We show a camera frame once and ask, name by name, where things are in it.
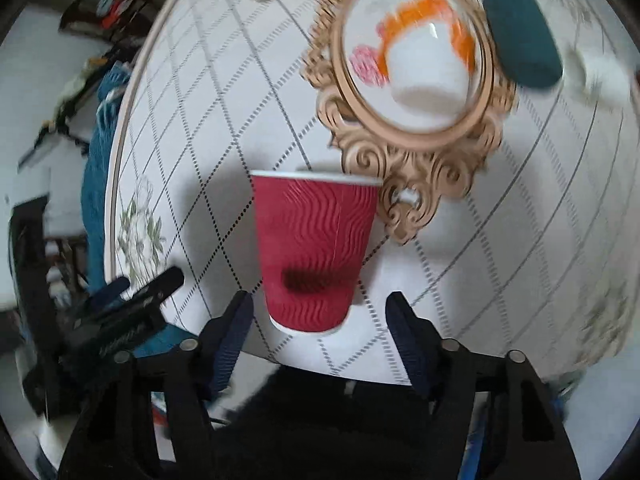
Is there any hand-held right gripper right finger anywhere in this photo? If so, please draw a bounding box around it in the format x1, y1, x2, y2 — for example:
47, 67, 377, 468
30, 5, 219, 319
385, 291, 582, 480

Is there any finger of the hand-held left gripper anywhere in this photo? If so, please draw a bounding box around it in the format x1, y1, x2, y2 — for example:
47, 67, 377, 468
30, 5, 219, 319
124, 266, 186, 307
86, 276, 132, 313

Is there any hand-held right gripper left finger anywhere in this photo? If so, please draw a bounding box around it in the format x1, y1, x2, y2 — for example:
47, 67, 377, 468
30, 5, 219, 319
57, 290, 256, 480

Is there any red ribbed paper cup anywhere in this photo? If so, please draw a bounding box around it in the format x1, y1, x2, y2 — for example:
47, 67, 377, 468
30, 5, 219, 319
249, 170, 385, 337

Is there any dark wooden furniture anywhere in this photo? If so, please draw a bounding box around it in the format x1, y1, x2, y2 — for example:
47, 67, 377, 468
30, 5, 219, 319
9, 195, 53, 321

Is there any blue cloth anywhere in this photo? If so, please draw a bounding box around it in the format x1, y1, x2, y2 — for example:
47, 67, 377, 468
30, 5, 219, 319
81, 60, 193, 359

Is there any ornate wooden framed oval mirror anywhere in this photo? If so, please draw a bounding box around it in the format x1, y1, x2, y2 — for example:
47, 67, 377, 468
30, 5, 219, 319
301, 0, 519, 247

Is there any cluttered dark shelf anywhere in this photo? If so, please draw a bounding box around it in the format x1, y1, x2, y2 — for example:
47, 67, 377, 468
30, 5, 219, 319
59, 0, 162, 47

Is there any dark teal oval case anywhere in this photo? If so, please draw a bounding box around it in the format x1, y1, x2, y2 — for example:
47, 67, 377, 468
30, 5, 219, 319
481, 0, 564, 89

